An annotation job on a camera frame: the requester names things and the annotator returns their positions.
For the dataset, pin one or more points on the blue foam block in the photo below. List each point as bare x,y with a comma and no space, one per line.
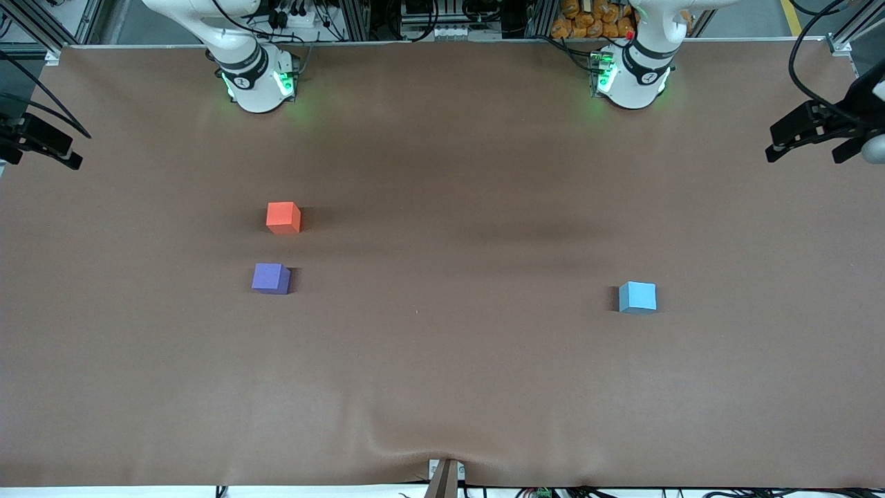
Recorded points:
637,297

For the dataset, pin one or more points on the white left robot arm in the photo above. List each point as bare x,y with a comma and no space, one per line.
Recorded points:
632,76

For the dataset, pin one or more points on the white socket box black plugs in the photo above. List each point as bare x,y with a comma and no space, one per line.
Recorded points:
304,19

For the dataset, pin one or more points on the aluminium frame post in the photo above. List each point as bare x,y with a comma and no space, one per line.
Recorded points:
357,21
539,17

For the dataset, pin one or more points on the purple foam block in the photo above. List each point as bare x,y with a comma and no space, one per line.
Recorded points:
269,278

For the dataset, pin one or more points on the bag of orange balls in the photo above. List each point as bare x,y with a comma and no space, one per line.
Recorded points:
581,21

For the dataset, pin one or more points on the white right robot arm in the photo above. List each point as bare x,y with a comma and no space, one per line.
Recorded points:
256,83

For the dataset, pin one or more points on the orange foam block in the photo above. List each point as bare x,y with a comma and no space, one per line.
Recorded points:
283,218

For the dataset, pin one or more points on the white power strip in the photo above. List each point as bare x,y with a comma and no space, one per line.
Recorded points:
456,32

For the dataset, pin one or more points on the aluminium frame profile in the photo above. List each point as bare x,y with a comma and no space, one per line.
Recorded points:
52,57
841,47

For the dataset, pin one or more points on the brown camera mount post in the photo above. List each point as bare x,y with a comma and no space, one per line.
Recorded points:
444,484

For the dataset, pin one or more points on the brown table cover mat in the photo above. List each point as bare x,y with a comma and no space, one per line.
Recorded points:
484,346

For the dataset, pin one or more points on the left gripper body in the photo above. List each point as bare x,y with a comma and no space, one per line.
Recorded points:
843,117

